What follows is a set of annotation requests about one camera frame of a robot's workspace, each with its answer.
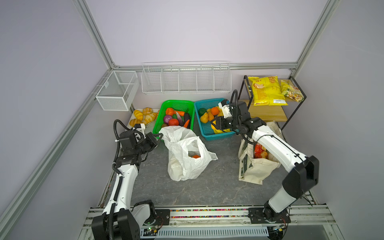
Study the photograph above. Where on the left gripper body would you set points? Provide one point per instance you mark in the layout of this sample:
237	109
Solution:
146	145

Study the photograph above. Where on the small yellow snack bag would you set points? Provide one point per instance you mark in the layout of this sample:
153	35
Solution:
292	92

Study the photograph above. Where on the canvas tote bag floral print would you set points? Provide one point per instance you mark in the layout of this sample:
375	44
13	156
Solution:
255	170

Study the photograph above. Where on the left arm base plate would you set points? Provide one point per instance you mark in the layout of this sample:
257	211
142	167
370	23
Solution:
143	216

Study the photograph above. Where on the purple onion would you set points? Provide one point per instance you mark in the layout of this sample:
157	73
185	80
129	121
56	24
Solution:
167	118

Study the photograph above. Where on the green avocado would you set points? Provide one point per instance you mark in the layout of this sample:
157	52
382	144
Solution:
202	111

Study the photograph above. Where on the yellow pear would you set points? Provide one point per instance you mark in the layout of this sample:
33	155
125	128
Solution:
205	118

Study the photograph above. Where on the small white mesh basket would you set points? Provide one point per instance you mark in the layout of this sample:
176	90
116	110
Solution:
118	91

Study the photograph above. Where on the red Lays chips bag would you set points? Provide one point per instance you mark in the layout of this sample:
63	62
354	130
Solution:
260	152

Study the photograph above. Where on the large yellow chips bag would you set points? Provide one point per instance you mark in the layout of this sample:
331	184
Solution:
267	91

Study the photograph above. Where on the croissant bread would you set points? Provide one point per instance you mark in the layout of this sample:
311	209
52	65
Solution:
138	115

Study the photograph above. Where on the white plastic grocery bag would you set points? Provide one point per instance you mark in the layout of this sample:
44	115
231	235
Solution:
182	144

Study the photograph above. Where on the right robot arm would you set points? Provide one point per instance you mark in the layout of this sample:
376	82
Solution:
303	171

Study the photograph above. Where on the black wooden shelf rack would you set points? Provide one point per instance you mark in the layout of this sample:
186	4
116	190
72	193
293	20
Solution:
280	114

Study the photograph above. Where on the white bread tray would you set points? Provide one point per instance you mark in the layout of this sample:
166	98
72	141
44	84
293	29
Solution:
150	117

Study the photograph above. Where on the long white wire basket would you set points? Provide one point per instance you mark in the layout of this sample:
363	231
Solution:
186	77

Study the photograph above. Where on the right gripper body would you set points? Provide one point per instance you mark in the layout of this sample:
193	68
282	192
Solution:
230	124

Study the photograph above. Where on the green plastic basket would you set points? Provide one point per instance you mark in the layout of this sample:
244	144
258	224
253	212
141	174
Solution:
179	109

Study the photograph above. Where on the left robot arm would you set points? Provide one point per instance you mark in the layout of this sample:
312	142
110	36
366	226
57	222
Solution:
119	218

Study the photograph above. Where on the teal plastic basket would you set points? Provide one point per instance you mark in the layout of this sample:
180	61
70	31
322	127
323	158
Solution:
207	110

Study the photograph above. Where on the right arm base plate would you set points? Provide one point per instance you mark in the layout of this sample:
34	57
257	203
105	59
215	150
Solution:
268	216

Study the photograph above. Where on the red tomato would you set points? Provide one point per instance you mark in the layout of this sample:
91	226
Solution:
173	122

